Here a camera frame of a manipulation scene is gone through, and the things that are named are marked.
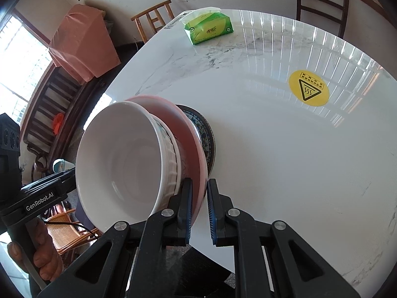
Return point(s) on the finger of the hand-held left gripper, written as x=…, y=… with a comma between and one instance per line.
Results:
x=63, y=178

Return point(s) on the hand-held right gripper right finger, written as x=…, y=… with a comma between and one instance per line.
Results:
x=211, y=214

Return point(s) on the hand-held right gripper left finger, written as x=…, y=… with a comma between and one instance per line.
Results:
x=185, y=211

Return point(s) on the small cartoon print bowl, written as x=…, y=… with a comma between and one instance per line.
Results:
x=118, y=161

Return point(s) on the blue floral patterned plate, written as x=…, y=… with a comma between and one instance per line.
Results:
x=204, y=142

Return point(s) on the pink plate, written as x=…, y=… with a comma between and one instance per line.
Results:
x=186, y=130

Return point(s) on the person's left hand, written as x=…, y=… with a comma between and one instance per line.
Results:
x=45, y=254

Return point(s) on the rattan chair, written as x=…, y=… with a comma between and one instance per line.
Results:
x=66, y=232

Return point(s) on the orange object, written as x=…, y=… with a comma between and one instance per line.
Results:
x=57, y=123

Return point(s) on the dark wooden bench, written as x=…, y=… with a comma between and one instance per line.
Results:
x=62, y=99

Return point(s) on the barred window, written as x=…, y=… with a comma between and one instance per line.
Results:
x=18, y=62

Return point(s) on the pink cloth cover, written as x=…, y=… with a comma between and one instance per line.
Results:
x=83, y=43

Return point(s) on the yellow warning sticker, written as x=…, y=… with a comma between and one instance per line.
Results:
x=309, y=87

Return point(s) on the light wooden chair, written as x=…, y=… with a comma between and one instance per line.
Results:
x=155, y=18

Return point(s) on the green tissue pack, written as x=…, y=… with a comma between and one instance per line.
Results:
x=207, y=26

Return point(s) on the dark wooden chair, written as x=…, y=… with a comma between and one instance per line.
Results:
x=322, y=3

